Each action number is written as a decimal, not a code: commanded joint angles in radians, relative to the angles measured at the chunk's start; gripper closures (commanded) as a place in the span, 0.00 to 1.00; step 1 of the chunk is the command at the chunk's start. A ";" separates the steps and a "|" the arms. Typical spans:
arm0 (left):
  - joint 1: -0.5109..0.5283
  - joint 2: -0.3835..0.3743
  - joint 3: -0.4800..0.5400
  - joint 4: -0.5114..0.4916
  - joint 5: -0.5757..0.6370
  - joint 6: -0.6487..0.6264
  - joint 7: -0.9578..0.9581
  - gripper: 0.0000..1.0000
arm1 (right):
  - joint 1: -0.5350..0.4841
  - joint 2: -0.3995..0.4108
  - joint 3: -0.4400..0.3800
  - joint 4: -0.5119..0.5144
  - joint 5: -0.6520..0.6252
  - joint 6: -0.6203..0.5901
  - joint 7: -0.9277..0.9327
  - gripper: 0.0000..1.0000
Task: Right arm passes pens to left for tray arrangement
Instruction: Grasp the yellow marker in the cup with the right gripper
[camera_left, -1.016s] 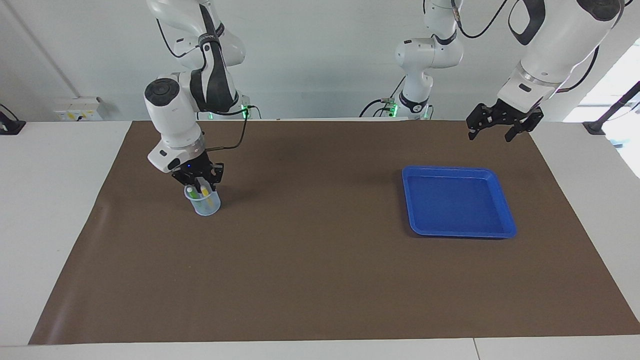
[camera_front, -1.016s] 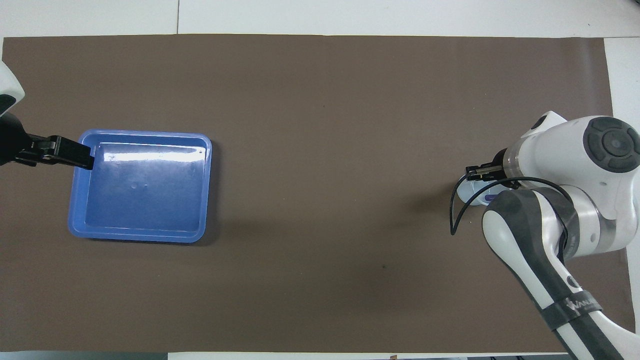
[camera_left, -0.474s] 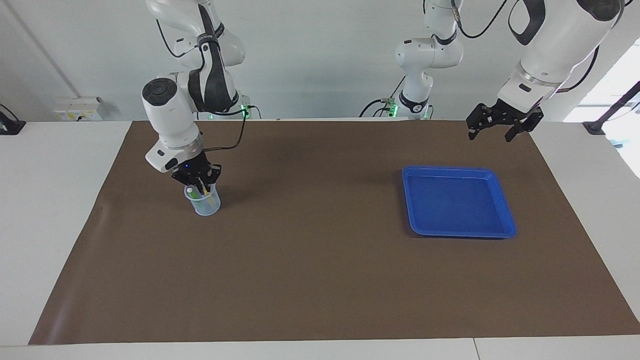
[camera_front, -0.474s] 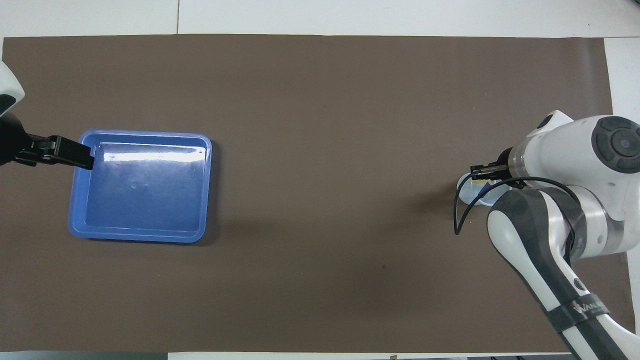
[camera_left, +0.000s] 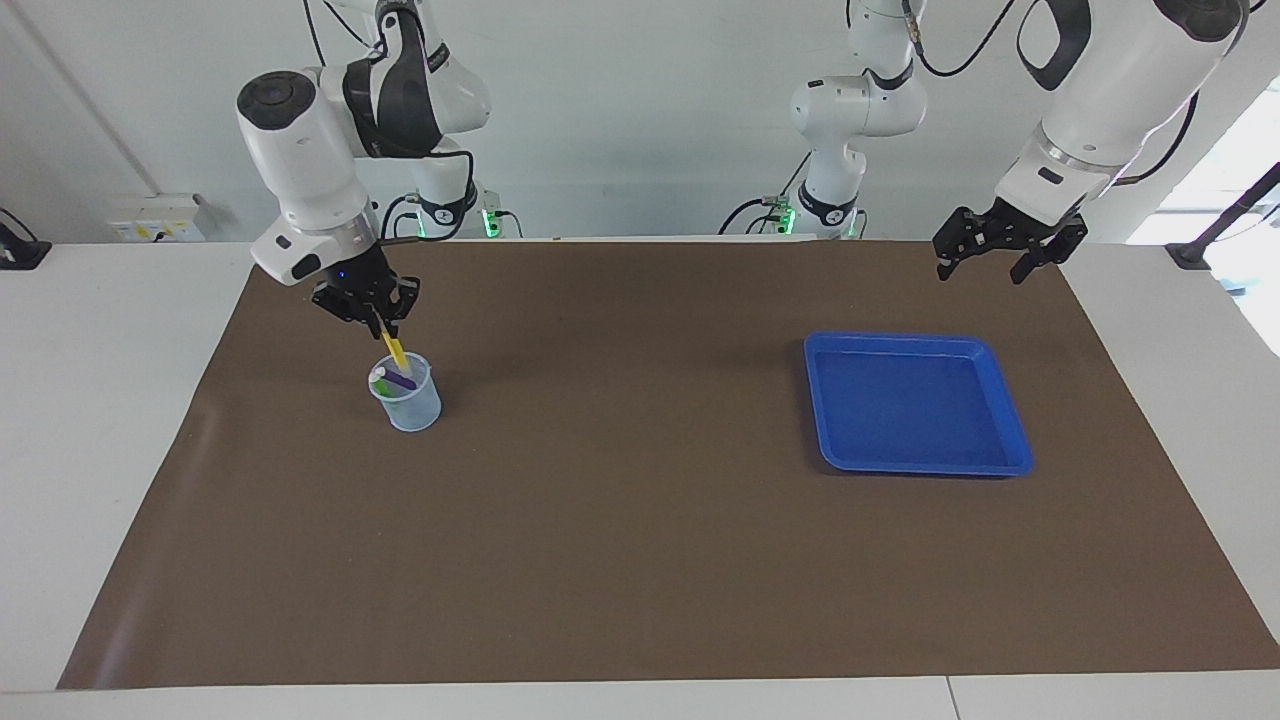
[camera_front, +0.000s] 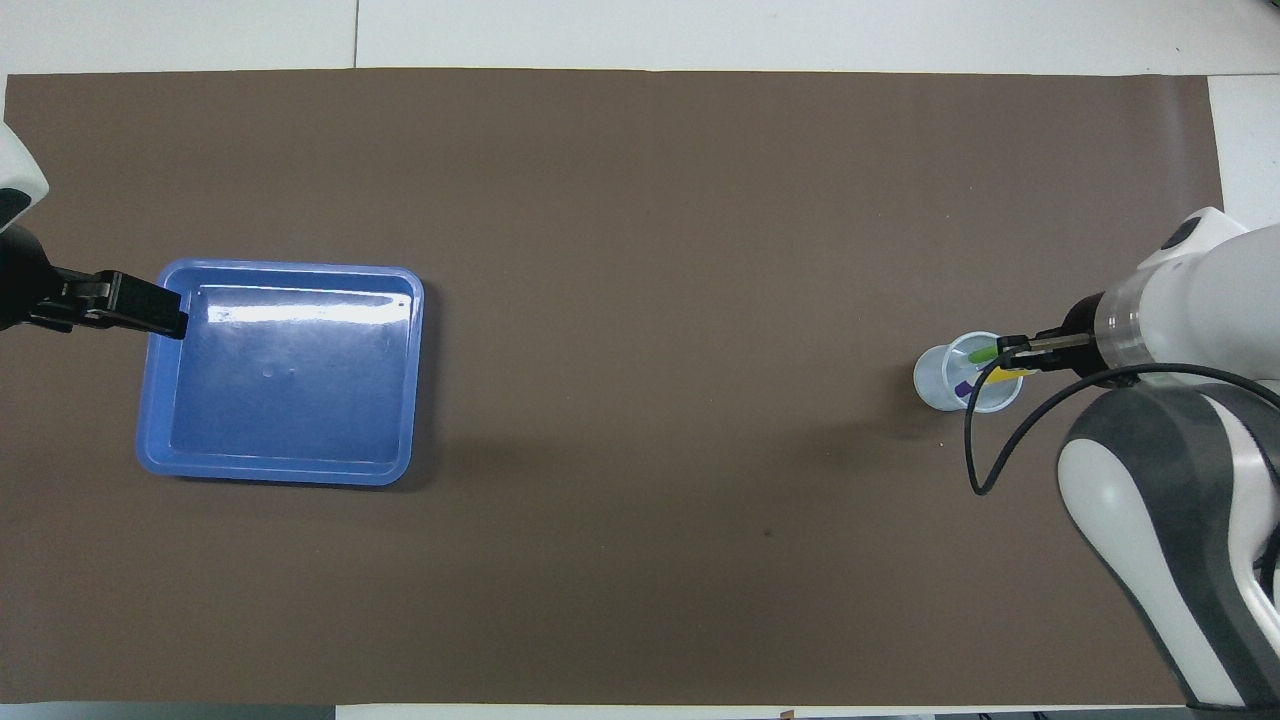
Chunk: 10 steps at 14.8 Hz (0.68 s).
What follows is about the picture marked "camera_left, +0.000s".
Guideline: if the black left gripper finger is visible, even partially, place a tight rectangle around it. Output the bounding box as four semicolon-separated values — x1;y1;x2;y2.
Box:
1010;218;1089;286
933;207;991;281

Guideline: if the translucent plastic cup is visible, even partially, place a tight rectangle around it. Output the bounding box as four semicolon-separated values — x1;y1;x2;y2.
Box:
368;351;442;433

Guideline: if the blue plastic tray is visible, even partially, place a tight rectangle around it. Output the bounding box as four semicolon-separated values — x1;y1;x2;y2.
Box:
804;332;1035;477

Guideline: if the black clamp with pole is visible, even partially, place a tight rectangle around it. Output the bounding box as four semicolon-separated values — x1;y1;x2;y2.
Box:
1165;162;1280;271

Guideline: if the brown table mat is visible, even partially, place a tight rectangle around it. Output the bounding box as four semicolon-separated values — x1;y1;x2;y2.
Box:
57;240;1280;691

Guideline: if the black table clamp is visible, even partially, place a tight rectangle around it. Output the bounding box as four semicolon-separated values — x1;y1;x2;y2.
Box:
0;208;53;271

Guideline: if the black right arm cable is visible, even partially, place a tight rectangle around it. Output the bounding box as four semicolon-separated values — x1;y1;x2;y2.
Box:
300;0;477;244

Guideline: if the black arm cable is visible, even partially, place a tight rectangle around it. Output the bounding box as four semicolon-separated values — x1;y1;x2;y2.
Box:
300;0;477;244
845;0;1256;189

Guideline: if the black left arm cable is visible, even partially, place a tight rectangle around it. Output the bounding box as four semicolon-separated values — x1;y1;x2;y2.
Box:
845;0;1256;189

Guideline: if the white wall socket box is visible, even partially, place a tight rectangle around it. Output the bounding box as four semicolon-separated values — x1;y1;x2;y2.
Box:
105;193;206;244

